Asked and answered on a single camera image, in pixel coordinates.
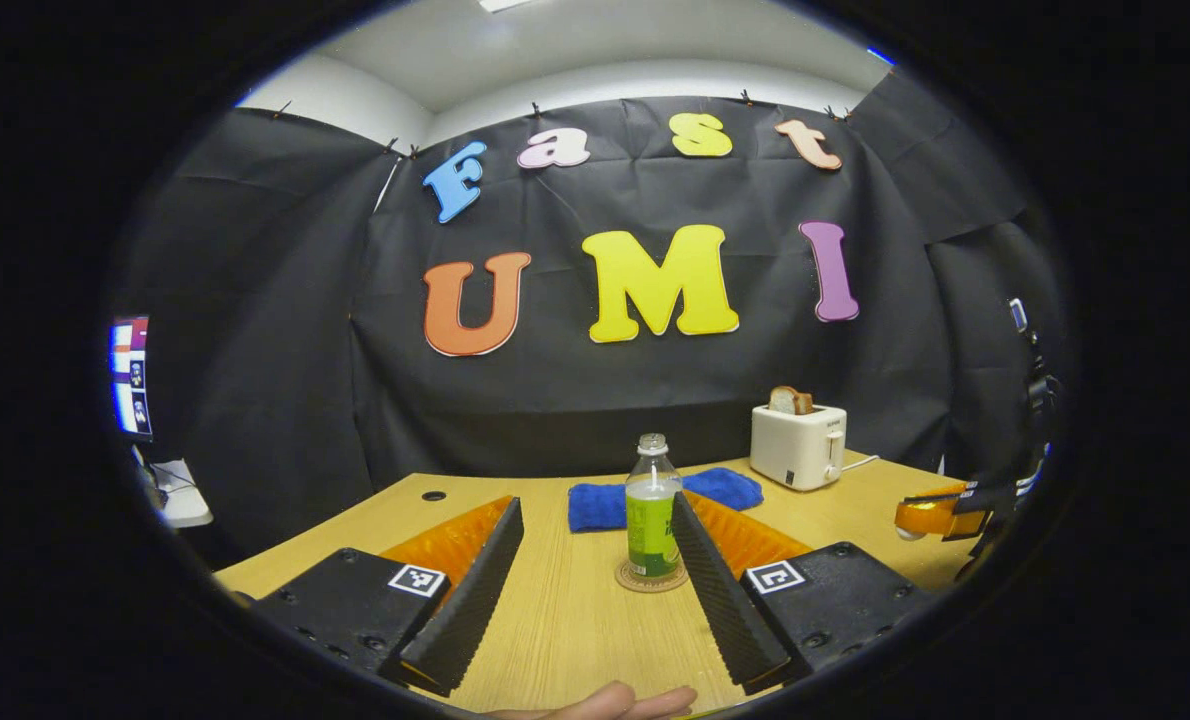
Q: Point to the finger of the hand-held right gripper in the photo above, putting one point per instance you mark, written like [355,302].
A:
[940,520]
[965,492]

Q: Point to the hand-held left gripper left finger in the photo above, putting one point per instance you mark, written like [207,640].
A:
[470,600]

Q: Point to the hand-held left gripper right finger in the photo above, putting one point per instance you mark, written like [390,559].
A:
[720,600]

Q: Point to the round wooden coaster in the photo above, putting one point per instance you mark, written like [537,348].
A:
[645,584]

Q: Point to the green label water bottle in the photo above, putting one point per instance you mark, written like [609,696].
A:
[650,530]

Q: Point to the blue folded towel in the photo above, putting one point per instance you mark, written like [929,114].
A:
[595,508]

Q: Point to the white toaster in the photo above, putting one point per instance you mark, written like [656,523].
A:
[795,450]

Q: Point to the bread slice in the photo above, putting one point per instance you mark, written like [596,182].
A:
[790,401]

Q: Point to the white side table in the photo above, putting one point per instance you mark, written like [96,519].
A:
[183,500]

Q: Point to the computer monitor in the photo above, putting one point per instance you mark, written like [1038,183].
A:
[131,380]

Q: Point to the ceiling light panel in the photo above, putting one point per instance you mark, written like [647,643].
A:
[505,4]

